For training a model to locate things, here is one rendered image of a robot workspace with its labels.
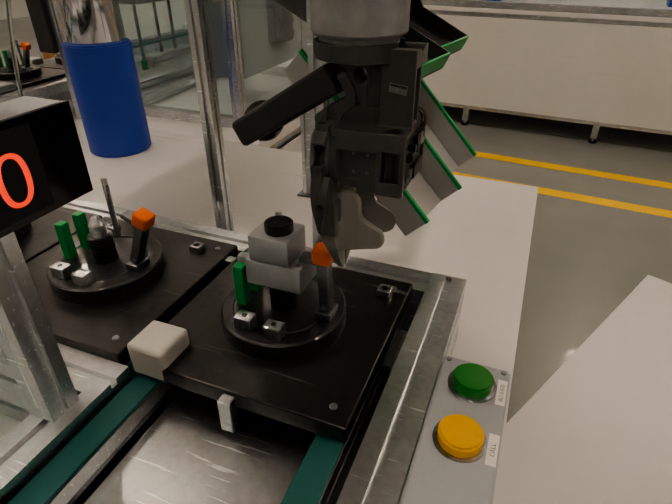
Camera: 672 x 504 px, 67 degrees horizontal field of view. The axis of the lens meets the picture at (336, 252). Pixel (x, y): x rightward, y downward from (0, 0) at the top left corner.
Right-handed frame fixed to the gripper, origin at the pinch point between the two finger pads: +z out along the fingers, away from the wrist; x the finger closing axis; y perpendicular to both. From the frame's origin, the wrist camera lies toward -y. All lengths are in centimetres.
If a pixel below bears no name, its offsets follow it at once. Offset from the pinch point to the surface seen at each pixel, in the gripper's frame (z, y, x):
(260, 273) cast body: 3.1, -7.6, -2.2
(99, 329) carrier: 10.1, -24.6, -9.5
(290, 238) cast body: -1.2, -4.5, -1.1
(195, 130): 21, -76, 80
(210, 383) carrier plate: 10.2, -8.6, -11.8
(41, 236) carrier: 10.0, -47.7, 3.5
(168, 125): 21, -87, 80
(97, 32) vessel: -9, -81, 56
